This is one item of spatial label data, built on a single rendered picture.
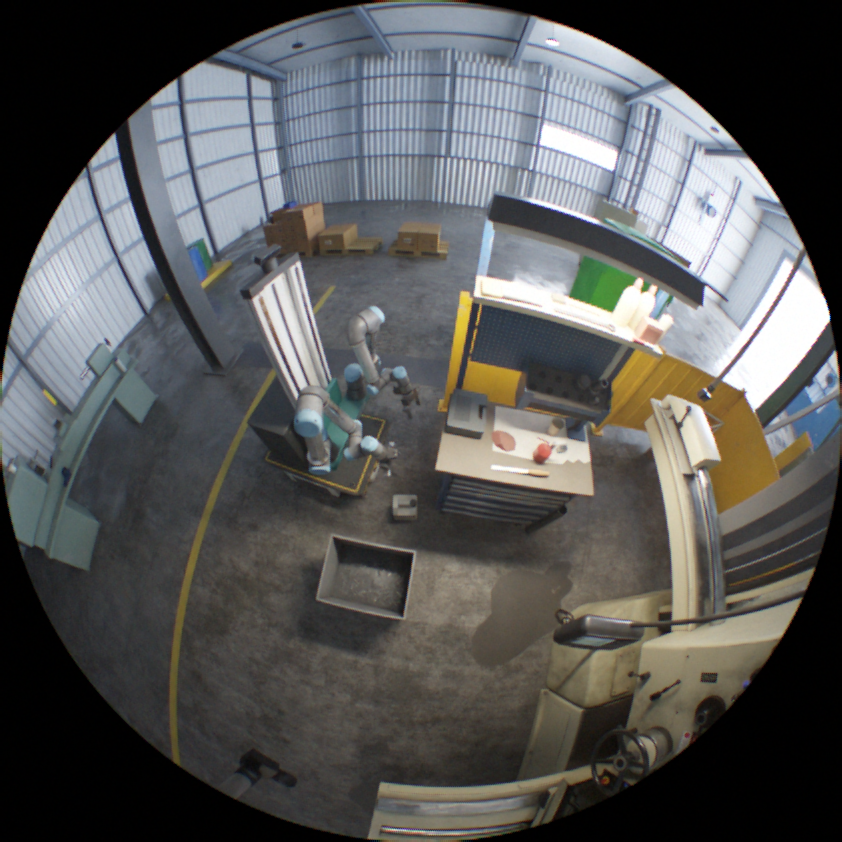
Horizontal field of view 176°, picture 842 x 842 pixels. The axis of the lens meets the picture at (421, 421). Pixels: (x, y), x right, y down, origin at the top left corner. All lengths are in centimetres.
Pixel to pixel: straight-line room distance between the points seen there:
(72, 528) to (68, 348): 461
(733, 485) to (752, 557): 211
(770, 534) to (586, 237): 171
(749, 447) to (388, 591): 394
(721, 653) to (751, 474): 276
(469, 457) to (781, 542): 189
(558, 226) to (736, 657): 157
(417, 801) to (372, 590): 153
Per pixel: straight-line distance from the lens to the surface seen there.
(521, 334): 133
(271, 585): 247
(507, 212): 87
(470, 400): 153
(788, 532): 189
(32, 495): 433
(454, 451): 142
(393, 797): 211
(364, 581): 191
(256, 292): 116
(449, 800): 215
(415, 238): 576
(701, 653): 142
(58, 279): 820
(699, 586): 175
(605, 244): 95
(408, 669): 231
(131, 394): 456
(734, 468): 400
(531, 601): 240
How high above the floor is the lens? 219
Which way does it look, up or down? 56 degrees down
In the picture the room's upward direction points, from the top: 4 degrees clockwise
